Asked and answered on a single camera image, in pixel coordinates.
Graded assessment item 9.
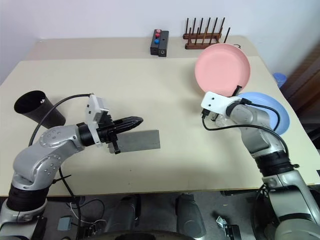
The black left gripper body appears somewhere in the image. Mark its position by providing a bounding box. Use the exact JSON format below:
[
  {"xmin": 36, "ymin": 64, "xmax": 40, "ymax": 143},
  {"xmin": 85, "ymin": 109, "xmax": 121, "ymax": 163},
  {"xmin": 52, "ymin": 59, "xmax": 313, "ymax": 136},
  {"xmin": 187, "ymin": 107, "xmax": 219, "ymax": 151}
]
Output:
[{"xmin": 96, "ymin": 112, "xmax": 122, "ymax": 155}]

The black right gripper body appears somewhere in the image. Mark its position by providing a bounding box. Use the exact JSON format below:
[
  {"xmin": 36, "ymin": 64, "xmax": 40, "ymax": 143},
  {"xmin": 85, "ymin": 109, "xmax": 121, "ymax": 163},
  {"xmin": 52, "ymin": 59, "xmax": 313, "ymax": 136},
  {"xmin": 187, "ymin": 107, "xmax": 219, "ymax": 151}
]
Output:
[{"xmin": 201, "ymin": 107, "xmax": 216, "ymax": 121}]

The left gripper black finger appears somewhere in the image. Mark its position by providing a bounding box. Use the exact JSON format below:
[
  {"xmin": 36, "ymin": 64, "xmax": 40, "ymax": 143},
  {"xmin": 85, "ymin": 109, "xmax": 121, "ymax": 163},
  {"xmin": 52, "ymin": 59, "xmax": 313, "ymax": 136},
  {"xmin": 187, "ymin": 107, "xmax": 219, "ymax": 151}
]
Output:
[
  {"xmin": 112, "ymin": 115, "xmax": 145, "ymax": 126},
  {"xmin": 115, "ymin": 122, "xmax": 143, "ymax": 133}
]

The grey rectangular mat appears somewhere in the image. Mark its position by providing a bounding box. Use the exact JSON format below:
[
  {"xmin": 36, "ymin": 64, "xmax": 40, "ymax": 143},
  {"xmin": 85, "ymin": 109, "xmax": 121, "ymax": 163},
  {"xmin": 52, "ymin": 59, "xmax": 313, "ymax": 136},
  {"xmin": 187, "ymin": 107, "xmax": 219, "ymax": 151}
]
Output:
[{"xmin": 108, "ymin": 129, "xmax": 161, "ymax": 154}]

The pink plate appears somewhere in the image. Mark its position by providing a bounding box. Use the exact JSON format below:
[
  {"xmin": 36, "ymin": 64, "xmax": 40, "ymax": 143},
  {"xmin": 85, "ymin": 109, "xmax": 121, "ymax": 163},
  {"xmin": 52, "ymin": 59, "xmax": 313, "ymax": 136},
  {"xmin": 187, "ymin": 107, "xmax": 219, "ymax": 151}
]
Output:
[{"xmin": 194, "ymin": 43, "xmax": 252, "ymax": 98}]

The black plastic cup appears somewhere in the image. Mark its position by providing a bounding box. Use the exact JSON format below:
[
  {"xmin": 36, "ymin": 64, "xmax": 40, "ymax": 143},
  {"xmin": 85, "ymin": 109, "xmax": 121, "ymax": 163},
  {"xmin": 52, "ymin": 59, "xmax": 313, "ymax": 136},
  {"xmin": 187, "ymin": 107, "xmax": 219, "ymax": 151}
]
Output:
[{"xmin": 13, "ymin": 90, "xmax": 67, "ymax": 130}]

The blue bottle cap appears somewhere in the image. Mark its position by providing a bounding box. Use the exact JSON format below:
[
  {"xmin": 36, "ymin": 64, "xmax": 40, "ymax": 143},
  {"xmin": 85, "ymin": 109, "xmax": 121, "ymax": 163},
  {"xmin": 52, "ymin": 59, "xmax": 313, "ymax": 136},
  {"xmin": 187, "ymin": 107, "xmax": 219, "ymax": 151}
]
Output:
[{"xmin": 273, "ymin": 72, "xmax": 287, "ymax": 88}]

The blue plate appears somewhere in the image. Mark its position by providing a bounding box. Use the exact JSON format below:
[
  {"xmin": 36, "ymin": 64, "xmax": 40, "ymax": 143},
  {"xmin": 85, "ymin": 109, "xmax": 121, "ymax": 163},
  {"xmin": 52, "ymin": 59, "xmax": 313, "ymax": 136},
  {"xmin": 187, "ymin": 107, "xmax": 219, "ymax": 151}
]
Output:
[{"xmin": 236, "ymin": 91, "xmax": 291, "ymax": 136}]

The dark wooden plate rack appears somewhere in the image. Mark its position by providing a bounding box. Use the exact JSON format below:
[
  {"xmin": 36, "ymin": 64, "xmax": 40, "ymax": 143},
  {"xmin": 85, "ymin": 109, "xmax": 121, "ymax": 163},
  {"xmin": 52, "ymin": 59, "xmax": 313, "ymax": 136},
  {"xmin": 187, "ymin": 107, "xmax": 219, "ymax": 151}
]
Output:
[{"xmin": 182, "ymin": 16, "xmax": 232, "ymax": 50}]

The brown wooden furniture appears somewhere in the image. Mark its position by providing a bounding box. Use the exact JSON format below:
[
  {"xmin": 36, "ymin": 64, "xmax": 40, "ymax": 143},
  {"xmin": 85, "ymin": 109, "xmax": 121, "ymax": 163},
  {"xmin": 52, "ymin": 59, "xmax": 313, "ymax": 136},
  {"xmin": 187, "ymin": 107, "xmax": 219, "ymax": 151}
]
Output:
[{"xmin": 279, "ymin": 41, "xmax": 320, "ymax": 151}]

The black box with coloured buttons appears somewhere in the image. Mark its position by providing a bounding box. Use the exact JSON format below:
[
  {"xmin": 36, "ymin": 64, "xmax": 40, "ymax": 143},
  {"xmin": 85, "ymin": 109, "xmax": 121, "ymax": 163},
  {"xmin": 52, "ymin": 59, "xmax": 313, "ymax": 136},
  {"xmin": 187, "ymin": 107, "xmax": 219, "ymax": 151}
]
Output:
[{"xmin": 149, "ymin": 29, "xmax": 161, "ymax": 56}]

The plain black box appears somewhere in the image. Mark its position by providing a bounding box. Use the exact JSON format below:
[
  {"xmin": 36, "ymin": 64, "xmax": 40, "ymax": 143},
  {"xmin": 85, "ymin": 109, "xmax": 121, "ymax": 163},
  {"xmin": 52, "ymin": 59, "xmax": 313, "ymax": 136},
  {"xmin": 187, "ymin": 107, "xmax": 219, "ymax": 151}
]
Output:
[{"xmin": 157, "ymin": 30, "xmax": 171, "ymax": 58}]

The dark rounded robot leg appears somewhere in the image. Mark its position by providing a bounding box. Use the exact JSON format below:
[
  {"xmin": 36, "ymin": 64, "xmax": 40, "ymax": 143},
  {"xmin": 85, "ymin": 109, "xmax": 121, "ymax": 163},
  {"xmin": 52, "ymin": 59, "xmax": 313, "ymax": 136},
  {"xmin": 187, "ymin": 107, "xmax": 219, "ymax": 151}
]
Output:
[
  {"xmin": 175, "ymin": 192, "xmax": 207, "ymax": 239},
  {"xmin": 109, "ymin": 194, "xmax": 142, "ymax": 237}
]

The grey foot pedal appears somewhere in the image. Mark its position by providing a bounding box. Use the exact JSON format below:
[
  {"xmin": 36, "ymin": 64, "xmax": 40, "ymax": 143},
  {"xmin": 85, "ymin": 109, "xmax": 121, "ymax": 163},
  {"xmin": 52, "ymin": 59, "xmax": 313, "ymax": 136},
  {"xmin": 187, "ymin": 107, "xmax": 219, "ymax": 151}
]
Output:
[{"xmin": 57, "ymin": 216, "xmax": 73, "ymax": 232}]

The metal clamp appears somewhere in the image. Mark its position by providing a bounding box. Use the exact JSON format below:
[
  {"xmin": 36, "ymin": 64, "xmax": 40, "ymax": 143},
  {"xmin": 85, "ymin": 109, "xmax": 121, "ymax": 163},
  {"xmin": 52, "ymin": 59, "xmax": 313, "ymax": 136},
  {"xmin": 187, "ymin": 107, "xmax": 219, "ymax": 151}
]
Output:
[{"xmin": 215, "ymin": 215, "xmax": 240, "ymax": 237}]

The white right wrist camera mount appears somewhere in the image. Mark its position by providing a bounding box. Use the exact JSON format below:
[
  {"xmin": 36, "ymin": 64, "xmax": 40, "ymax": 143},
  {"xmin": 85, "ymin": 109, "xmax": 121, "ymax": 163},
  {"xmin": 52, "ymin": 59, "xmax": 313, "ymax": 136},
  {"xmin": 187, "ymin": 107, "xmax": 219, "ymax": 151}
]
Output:
[{"xmin": 201, "ymin": 91, "xmax": 243, "ymax": 119}]

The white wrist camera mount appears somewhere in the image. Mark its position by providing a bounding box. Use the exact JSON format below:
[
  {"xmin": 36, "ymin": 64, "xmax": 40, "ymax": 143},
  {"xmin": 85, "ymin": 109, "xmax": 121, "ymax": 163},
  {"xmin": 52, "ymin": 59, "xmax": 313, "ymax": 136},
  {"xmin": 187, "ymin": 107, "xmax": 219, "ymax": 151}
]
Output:
[
  {"xmin": 201, "ymin": 91, "xmax": 243, "ymax": 119},
  {"xmin": 83, "ymin": 93, "xmax": 111, "ymax": 149}
]

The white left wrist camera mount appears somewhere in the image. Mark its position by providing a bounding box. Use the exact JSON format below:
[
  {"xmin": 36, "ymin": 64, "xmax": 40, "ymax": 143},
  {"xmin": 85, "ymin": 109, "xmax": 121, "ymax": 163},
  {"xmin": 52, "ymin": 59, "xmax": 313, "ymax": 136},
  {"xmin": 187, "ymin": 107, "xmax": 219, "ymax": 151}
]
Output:
[{"xmin": 83, "ymin": 93, "xmax": 111, "ymax": 149}]

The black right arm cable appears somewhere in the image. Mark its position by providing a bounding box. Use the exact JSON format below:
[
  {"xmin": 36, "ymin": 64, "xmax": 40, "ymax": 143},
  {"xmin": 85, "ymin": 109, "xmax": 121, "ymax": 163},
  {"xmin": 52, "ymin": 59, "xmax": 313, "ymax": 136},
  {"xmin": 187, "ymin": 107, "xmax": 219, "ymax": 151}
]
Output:
[{"xmin": 201, "ymin": 98, "xmax": 291, "ymax": 167}]

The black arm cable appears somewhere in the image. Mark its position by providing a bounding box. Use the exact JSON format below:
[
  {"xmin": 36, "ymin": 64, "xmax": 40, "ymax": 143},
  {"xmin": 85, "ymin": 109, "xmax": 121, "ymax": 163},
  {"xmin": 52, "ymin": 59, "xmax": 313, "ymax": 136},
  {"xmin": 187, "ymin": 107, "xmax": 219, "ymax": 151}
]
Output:
[
  {"xmin": 28, "ymin": 93, "xmax": 92, "ymax": 147},
  {"xmin": 201, "ymin": 98, "xmax": 291, "ymax": 167}
]

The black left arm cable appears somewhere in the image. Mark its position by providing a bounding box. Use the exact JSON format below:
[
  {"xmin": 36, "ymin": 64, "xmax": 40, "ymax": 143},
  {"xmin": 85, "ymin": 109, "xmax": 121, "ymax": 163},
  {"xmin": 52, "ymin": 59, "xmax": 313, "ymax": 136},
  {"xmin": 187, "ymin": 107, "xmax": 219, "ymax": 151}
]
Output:
[{"xmin": 28, "ymin": 93, "xmax": 92, "ymax": 147}]

